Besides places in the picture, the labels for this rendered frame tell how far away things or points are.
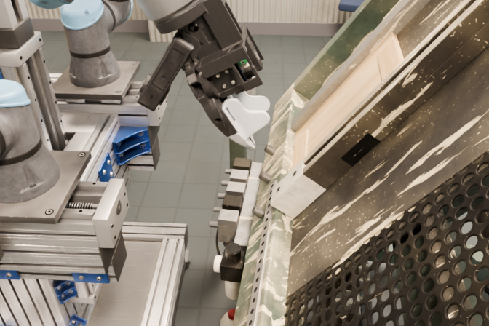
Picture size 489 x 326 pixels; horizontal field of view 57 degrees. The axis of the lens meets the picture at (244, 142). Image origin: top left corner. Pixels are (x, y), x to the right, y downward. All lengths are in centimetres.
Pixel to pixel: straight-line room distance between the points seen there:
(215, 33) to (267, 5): 390
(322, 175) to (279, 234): 17
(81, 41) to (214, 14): 88
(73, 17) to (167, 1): 86
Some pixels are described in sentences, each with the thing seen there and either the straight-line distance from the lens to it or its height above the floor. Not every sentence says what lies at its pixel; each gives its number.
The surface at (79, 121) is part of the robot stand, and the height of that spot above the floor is 95.
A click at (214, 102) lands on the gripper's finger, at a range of 54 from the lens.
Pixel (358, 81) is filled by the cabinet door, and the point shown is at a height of 112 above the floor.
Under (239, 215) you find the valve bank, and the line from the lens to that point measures 134.
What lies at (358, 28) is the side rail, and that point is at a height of 114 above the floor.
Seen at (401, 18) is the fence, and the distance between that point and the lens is 126.
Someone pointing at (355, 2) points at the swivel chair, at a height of 48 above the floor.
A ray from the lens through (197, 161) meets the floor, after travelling 275.
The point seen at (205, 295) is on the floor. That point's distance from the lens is 207.
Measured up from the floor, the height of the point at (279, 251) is 89.
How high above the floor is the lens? 167
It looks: 35 degrees down
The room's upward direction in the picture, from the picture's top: straight up
